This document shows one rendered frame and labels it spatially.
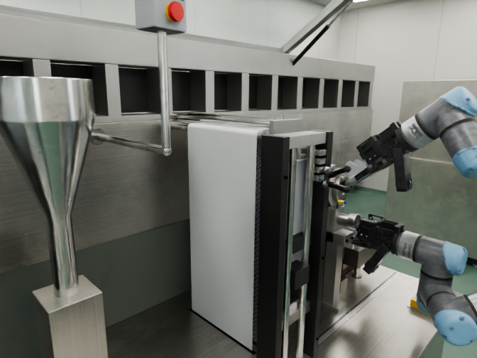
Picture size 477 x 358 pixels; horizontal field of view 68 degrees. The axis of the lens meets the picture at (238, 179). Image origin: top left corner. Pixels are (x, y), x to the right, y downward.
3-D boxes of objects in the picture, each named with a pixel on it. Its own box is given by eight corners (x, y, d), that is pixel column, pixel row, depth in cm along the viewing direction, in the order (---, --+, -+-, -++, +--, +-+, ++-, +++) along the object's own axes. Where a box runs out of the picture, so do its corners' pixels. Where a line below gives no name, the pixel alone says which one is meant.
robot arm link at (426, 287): (422, 322, 89) (428, 283, 86) (411, 298, 99) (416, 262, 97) (457, 327, 87) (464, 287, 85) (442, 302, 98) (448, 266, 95)
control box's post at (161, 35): (165, 151, 62) (160, 30, 58) (160, 150, 64) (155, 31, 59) (172, 150, 64) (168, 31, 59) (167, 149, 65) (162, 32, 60)
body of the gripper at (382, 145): (366, 145, 99) (403, 120, 91) (383, 172, 97) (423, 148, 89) (353, 148, 94) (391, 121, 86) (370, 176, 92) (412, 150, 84)
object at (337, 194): (333, 197, 98) (342, 172, 99) (327, 195, 99) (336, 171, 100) (345, 204, 103) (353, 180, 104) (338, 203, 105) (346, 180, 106)
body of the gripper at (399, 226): (367, 212, 108) (408, 222, 99) (364, 239, 110) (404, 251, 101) (355, 218, 102) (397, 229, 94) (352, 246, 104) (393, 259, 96)
